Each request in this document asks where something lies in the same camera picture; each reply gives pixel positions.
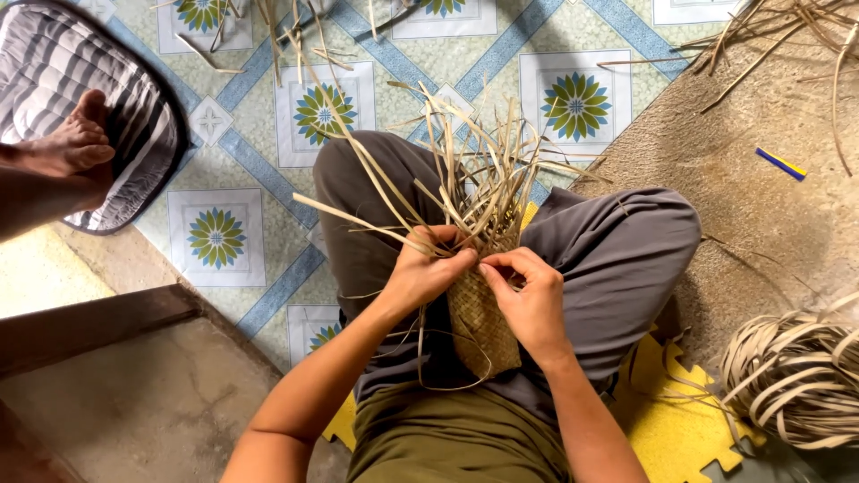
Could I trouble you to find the person's right hand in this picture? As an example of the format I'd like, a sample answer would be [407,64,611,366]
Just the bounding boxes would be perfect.
[477,246,573,367]

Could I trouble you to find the person's left hand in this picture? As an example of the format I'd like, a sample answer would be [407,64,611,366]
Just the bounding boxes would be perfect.
[384,224,479,318]

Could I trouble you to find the half-woven straw basket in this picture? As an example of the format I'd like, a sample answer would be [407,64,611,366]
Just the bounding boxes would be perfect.
[292,80,613,393]

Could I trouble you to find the person's grey trousers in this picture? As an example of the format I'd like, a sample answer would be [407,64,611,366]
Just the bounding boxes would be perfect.
[312,130,703,430]

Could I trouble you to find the person's olive shirt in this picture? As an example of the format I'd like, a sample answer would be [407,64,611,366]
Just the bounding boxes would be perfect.
[345,381,573,483]

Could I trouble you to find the yellow foam puzzle mat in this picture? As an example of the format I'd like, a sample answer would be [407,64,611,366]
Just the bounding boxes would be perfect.
[322,201,767,483]

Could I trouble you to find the flower-patterned vinyl floor sheet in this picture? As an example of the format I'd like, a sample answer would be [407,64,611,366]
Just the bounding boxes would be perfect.
[67,0,747,374]

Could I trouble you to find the coil of dried leaf strips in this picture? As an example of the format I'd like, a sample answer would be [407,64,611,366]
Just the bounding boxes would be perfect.
[718,291,859,452]

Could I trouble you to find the scattered dried leaf strips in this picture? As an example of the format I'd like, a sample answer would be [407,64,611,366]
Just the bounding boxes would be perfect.
[150,0,418,89]

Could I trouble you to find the blue and yellow stick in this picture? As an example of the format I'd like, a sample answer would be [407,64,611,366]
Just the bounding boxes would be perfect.
[755,147,808,182]

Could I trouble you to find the grey foam puzzle mat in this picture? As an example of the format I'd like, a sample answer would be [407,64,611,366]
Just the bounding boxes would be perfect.
[698,436,859,483]

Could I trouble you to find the dark wooden door sill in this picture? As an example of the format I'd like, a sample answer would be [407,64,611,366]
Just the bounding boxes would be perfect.
[0,282,204,378]

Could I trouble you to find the heap of loose leaf strips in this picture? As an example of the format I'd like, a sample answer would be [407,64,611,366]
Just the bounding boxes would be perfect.
[596,0,859,179]

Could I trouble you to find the grey striped cushion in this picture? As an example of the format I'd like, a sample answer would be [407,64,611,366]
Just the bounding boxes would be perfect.
[0,0,191,236]

